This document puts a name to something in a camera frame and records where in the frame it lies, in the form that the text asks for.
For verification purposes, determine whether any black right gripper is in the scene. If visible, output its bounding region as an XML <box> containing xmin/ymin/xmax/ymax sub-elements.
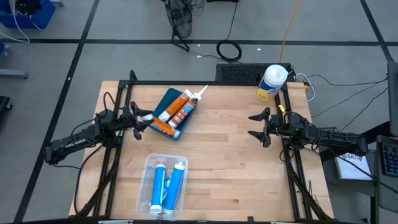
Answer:
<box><xmin>248</xmin><ymin>108</ymin><xmax>285</xmax><ymax>147</ymax></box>

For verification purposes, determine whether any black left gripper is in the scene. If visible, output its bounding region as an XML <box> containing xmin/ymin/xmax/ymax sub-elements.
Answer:
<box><xmin>120</xmin><ymin>101</ymin><xmax>155</xmax><ymax>140</ymax></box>

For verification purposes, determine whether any orange sealant caulk tube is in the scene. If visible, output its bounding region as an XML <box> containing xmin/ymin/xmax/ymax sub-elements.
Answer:
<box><xmin>157</xmin><ymin>88</ymin><xmax>193</xmax><ymax>123</ymax></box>
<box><xmin>142</xmin><ymin>114</ymin><xmax>182</xmax><ymax>139</ymax></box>
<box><xmin>167</xmin><ymin>84</ymin><xmax>209</xmax><ymax>129</ymax></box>

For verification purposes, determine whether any Lysol wipes canister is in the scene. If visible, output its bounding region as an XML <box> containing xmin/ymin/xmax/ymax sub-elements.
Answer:
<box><xmin>257</xmin><ymin>64</ymin><xmax>289</xmax><ymax>102</ymax></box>

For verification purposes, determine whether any blue plastic tray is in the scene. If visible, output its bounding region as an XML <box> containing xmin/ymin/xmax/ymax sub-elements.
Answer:
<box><xmin>148</xmin><ymin>87</ymin><xmax>198</xmax><ymax>141</ymax></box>

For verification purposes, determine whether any black perforated computer case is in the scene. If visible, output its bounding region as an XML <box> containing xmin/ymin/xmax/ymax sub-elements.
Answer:
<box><xmin>215</xmin><ymin>63</ymin><xmax>295</xmax><ymax>83</ymax></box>

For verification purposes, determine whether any clear plastic container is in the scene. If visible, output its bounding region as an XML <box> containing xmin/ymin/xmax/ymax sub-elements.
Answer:
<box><xmin>136</xmin><ymin>152</ymin><xmax>189</xmax><ymax>221</ymax></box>

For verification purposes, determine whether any white printed notebook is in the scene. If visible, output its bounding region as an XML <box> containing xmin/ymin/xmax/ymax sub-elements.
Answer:
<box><xmin>334</xmin><ymin>152</ymin><xmax>373</xmax><ymax>180</ymax></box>

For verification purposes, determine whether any black keyboard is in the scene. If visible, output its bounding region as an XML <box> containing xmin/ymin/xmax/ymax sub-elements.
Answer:
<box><xmin>377</xmin><ymin>141</ymin><xmax>398</xmax><ymax>178</ymax></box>

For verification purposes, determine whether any grey monitor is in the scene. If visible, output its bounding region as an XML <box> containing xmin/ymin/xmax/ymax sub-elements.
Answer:
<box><xmin>387</xmin><ymin>61</ymin><xmax>398</xmax><ymax>137</ymax></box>

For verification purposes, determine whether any dark grey desk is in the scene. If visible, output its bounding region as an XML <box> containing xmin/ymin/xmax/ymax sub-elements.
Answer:
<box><xmin>319</xmin><ymin>121</ymin><xmax>398</xmax><ymax>224</ymax></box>

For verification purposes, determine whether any grey metal bar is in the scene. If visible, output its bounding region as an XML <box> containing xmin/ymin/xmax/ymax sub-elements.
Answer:
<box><xmin>0</xmin><ymin>68</ymin><xmax>29</xmax><ymax>79</ymax></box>

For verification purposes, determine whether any blue plastic bin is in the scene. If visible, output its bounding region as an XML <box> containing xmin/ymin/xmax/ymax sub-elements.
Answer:
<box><xmin>0</xmin><ymin>0</ymin><xmax>56</xmax><ymax>29</ymax></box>

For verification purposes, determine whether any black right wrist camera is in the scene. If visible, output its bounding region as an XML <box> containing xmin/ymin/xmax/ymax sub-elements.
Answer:
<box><xmin>284</xmin><ymin>113</ymin><xmax>307</xmax><ymax>138</ymax></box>

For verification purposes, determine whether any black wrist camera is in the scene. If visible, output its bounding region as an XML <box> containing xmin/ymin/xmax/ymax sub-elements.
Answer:
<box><xmin>96</xmin><ymin>108</ymin><xmax>121</xmax><ymax>131</ymax></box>
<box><xmin>284</xmin><ymin>113</ymin><xmax>307</xmax><ymax>138</ymax></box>

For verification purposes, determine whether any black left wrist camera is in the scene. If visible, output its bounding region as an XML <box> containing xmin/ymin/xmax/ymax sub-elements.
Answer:
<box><xmin>96</xmin><ymin>108</ymin><xmax>121</xmax><ymax>131</ymax></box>

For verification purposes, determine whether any black aluminium table frame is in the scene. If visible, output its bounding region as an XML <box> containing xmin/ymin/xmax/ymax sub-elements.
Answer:
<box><xmin>70</xmin><ymin>70</ymin><xmax>335</xmax><ymax>224</ymax></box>

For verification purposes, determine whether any coiled black cable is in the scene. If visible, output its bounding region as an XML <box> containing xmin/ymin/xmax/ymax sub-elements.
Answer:
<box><xmin>216</xmin><ymin>40</ymin><xmax>243</xmax><ymax>63</ymax></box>

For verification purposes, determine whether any yellow floor cable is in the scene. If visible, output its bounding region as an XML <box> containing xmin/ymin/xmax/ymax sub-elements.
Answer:
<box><xmin>279</xmin><ymin>0</ymin><xmax>302</xmax><ymax>63</ymax></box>

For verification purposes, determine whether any black wire fan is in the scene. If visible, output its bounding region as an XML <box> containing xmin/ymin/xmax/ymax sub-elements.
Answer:
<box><xmin>163</xmin><ymin>0</ymin><xmax>194</xmax><ymax>53</ymax></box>

